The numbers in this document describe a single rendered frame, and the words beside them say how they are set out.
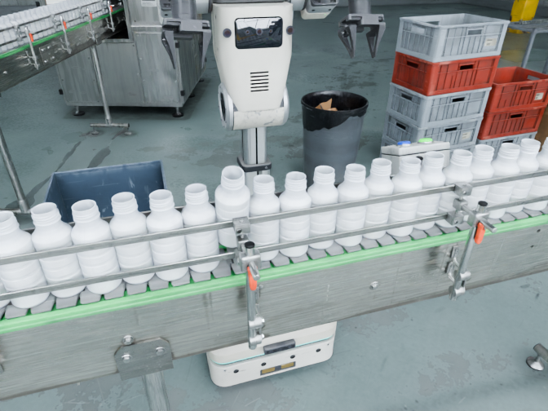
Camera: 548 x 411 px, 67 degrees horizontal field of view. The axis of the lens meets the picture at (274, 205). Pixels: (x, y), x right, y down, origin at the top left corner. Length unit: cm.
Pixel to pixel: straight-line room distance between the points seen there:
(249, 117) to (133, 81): 321
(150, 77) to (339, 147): 228
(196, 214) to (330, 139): 215
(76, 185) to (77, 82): 338
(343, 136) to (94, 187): 182
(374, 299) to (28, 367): 68
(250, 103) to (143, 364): 83
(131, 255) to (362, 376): 135
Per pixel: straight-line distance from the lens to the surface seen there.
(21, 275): 77
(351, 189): 79
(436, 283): 103
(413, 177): 85
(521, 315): 242
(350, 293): 91
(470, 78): 332
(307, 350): 177
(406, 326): 214
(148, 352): 86
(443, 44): 303
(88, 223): 72
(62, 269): 77
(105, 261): 75
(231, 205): 69
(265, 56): 133
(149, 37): 436
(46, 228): 74
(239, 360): 170
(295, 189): 74
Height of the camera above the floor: 151
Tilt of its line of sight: 32 degrees down
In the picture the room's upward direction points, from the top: 1 degrees clockwise
